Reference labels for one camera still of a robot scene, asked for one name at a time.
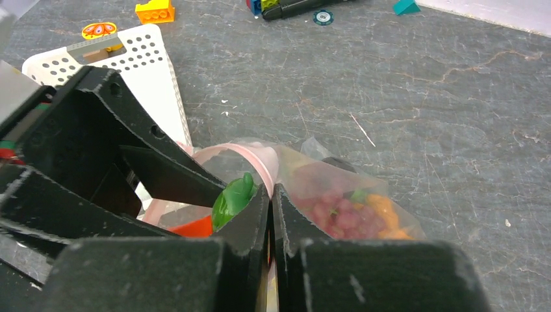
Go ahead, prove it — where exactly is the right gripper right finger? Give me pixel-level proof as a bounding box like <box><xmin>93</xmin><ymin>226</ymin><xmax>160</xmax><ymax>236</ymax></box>
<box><xmin>272</xmin><ymin>185</ymin><xmax>491</xmax><ymax>311</ymax></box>

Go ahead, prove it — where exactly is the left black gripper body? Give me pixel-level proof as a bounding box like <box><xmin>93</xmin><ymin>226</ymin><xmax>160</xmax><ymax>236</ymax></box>
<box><xmin>1</xmin><ymin>66</ymin><xmax>142</xmax><ymax>216</ymax></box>

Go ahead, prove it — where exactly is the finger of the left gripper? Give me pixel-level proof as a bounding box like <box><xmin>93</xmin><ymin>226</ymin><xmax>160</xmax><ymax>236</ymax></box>
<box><xmin>86</xmin><ymin>66</ymin><xmax>226</xmax><ymax>207</ymax></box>
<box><xmin>1</xmin><ymin>165</ymin><xmax>172</xmax><ymax>258</ymax></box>

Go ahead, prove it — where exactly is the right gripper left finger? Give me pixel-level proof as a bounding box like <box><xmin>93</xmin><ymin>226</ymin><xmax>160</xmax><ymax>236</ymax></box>
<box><xmin>38</xmin><ymin>187</ymin><xmax>270</xmax><ymax>311</ymax></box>

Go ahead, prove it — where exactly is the orange toy carrot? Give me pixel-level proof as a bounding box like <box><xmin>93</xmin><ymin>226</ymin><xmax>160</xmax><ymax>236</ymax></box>
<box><xmin>168</xmin><ymin>215</ymin><xmax>213</xmax><ymax>238</ymax></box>

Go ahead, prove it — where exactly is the purple toy grape bunch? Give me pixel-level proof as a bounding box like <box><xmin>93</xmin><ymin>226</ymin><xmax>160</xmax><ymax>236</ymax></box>
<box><xmin>290</xmin><ymin>161</ymin><xmax>385</xmax><ymax>240</ymax></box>

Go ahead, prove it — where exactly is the green toy chili pepper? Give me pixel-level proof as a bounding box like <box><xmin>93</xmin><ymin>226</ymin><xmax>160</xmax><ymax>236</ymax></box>
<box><xmin>211</xmin><ymin>172</ymin><xmax>257</xmax><ymax>231</ymax></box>

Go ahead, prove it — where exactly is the clear zip top bag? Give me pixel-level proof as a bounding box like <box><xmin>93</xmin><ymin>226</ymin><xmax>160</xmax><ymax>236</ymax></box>
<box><xmin>138</xmin><ymin>138</ymin><xmax>425</xmax><ymax>240</ymax></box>

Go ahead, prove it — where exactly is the white perforated plastic basket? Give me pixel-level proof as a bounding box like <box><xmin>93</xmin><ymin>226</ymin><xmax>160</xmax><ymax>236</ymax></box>
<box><xmin>21</xmin><ymin>24</ymin><xmax>192</xmax><ymax>146</ymax></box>

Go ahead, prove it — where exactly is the orange toy peeled tangerine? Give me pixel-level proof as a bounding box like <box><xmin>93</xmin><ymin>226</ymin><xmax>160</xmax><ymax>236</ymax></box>
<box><xmin>81</xmin><ymin>22</ymin><xmax>117</xmax><ymax>40</ymax></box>

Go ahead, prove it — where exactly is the orange toy building block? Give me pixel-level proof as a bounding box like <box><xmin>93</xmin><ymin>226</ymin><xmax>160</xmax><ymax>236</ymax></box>
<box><xmin>135</xmin><ymin>0</ymin><xmax>175</xmax><ymax>24</ymax></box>

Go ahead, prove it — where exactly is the multicolour toy block stack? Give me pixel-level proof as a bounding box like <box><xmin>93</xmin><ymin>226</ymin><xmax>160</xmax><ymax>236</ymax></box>
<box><xmin>244</xmin><ymin>0</ymin><xmax>280</xmax><ymax>16</ymax></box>

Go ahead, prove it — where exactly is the black microphone on table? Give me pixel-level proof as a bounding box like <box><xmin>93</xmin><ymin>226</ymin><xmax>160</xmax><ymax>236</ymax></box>
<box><xmin>261</xmin><ymin>0</ymin><xmax>347</xmax><ymax>21</ymax></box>

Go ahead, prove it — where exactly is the small round blue token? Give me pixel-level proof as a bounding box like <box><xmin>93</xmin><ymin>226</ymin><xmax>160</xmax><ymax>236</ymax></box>
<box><xmin>313</xmin><ymin>10</ymin><xmax>334</xmax><ymax>26</ymax></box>

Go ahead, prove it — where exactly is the teal toy block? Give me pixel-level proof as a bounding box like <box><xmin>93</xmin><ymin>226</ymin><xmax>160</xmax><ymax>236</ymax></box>
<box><xmin>392</xmin><ymin>0</ymin><xmax>420</xmax><ymax>16</ymax></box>

